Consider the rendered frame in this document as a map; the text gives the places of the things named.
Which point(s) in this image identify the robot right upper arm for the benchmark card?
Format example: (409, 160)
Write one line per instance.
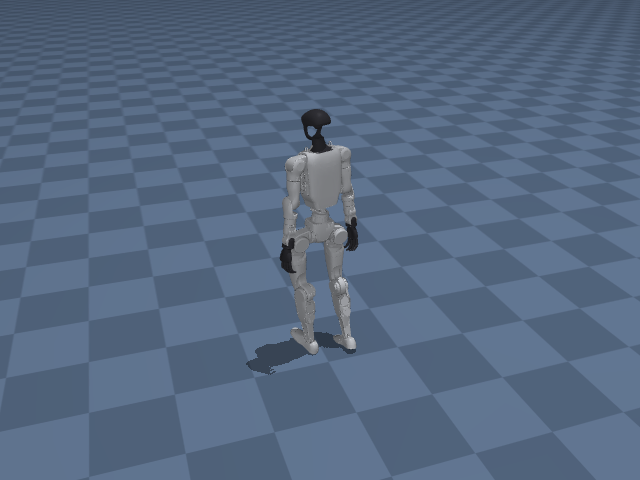
(345, 169)

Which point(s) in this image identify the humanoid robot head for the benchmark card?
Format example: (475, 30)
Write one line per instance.
(316, 118)

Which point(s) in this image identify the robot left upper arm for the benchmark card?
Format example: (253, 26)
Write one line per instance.
(294, 166)

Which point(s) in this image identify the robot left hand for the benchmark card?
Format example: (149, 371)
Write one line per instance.
(286, 256)

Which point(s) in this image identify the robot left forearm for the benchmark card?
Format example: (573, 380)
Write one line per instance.
(289, 228)

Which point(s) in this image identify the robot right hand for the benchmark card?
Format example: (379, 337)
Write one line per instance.
(352, 235)

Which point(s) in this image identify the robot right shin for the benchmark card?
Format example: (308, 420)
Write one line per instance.
(342, 306)

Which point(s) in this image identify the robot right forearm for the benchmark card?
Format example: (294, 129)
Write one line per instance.
(349, 206)

